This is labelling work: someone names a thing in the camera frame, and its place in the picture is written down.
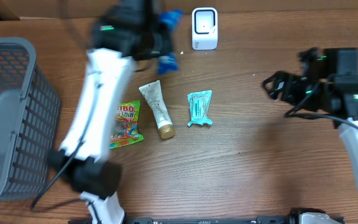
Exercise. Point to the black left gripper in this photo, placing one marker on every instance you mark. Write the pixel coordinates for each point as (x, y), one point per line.
(168, 42)

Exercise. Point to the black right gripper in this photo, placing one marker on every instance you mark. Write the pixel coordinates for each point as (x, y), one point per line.
(278, 78)

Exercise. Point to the blue snack bar wrapper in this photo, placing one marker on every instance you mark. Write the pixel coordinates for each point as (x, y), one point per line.
(167, 61)

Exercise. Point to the teal tissue packet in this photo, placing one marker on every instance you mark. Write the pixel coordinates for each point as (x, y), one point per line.
(199, 105)

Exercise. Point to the green gummy candy bag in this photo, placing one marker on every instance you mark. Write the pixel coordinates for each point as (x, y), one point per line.
(125, 131)

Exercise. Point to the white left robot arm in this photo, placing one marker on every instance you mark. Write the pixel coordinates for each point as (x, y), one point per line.
(127, 33)

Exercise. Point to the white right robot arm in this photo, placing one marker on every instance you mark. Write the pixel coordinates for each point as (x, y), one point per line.
(327, 89)

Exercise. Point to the white barcode scanner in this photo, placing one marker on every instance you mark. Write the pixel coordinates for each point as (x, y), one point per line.
(204, 28)

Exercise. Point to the white tube gold cap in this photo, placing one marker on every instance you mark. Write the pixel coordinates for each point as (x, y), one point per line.
(152, 93)

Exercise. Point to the grey plastic basket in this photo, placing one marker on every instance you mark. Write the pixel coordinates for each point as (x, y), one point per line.
(29, 114)

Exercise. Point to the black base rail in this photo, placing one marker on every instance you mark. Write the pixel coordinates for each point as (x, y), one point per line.
(289, 219)

